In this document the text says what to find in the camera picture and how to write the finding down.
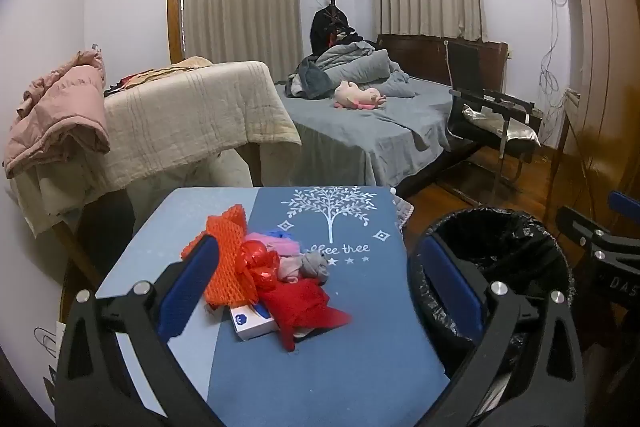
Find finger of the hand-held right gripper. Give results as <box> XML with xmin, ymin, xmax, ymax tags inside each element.
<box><xmin>556</xmin><ymin>206</ymin><xmax>618</xmax><ymax>253</ymax></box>
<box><xmin>607</xmin><ymin>191</ymin><xmax>640</xmax><ymax>214</ymax></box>

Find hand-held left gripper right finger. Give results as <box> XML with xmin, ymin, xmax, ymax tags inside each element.
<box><xmin>419</xmin><ymin>234</ymin><xmax>586</xmax><ymax>427</ymax></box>

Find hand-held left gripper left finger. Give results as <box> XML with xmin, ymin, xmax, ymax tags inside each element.
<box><xmin>55</xmin><ymin>234</ymin><xmax>223</xmax><ymax>427</ymax></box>

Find black trash bin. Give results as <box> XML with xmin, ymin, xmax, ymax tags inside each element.
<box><xmin>409</xmin><ymin>206</ymin><xmax>576</xmax><ymax>375</ymax></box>

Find white and blue box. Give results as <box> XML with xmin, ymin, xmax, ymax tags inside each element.
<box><xmin>231</xmin><ymin>299</ymin><xmax>278</xmax><ymax>342</ymax></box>

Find orange foam net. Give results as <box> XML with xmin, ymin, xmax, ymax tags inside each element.
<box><xmin>181</xmin><ymin>204</ymin><xmax>261</xmax><ymax>310</ymax></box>

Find red cloth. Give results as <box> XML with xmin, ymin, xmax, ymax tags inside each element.
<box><xmin>257</xmin><ymin>279</ymin><xmax>353</xmax><ymax>353</ymax></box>

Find pink cloth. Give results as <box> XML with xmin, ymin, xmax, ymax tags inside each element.
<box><xmin>280</xmin><ymin>252</ymin><xmax>331</xmax><ymax>285</ymax></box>

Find grey quilted pad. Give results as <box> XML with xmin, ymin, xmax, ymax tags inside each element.
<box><xmin>392</xmin><ymin>189</ymin><xmax>415</xmax><ymax>230</ymax></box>

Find wooden wardrobe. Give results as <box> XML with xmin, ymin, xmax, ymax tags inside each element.
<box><xmin>542</xmin><ymin>0</ymin><xmax>640</xmax><ymax>228</ymax></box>

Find blue tree print tablecloth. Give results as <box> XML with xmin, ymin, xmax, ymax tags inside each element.
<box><xmin>95</xmin><ymin>186</ymin><xmax>451</xmax><ymax>427</ymax></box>

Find silver cushion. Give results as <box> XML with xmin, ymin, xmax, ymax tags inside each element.
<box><xmin>461</xmin><ymin>103</ymin><xmax>541</xmax><ymax>148</ymax></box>

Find beige blanket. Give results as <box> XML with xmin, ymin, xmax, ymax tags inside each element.
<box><xmin>10</xmin><ymin>61</ymin><xmax>303</xmax><ymax>238</ymax></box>

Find grey bed sheet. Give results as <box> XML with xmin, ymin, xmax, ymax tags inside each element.
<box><xmin>275</xmin><ymin>77</ymin><xmax>481</xmax><ymax>188</ymax></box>

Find black cantilever chair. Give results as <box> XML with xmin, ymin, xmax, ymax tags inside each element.
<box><xmin>440</xmin><ymin>39</ymin><xmax>543</xmax><ymax>208</ymax></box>

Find pink plush toy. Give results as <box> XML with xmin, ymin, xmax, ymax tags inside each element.
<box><xmin>333</xmin><ymin>80</ymin><xmax>388</xmax><ymax>110</ymax></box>

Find tan patterned cloth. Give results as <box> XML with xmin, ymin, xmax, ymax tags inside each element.
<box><xmin>105</xmin><ymin>57</ymin><xmax>216</xmax><ymax>96</ymax></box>

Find pink jacket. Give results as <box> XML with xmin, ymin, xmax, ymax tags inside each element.
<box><xmin>4</xmin><ymin>49</ymin><xmax>111</xmax><ymax>180</ymax></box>

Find wooden headboard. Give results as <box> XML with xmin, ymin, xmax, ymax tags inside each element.
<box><xmin>376</xmin><ymin>34</ymin><xmax>510</xmax><ymax>95</ymax></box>

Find grey duvet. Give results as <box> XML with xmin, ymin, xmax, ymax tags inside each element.
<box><xmin>295</xmin><ymin>41</ymin><xmax>418</xmax><ymax>100</ymax></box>

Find dark clothes pile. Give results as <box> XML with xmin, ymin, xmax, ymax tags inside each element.
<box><xmin>287</xmin><ymin>59</ymin><xmax>341</xmax><ymax>100</ymax></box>

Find coat rack with black clothes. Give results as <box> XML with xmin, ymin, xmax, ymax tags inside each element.
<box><xmin>310</xmin><ymin>0</ymin><xmax>358</xmax><ymax>58</ymax></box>

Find hanging wall cables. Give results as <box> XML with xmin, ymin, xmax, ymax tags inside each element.
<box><xmin>537</xmin><ymin>0</ymin><xmax>571</xmax><ymax>108</ymax></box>

